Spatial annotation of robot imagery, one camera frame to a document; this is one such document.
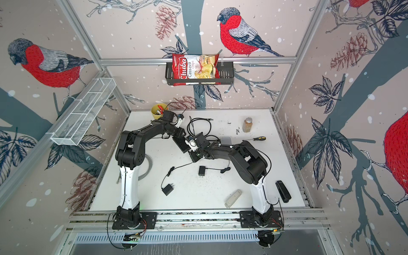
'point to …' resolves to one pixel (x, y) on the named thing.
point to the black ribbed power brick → (180, 142)
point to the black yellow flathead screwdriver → (256, 138)
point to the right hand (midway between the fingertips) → (189, 157)
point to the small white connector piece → (229, 122)
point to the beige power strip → (231, 200)
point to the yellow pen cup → (157, 110)
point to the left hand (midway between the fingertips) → (182, 131)
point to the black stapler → (282, 191)
